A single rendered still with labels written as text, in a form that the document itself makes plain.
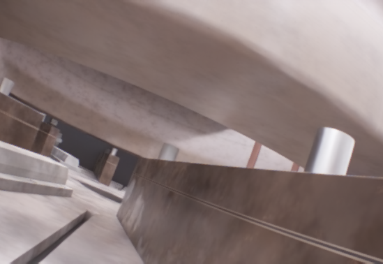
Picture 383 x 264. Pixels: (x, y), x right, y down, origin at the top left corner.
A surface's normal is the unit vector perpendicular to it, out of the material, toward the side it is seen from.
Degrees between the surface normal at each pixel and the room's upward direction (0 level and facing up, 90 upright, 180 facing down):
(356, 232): 90
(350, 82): 90
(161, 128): 90
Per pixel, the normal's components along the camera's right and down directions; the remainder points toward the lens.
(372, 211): -0.88, -0.40
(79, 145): 0.61, 0.12
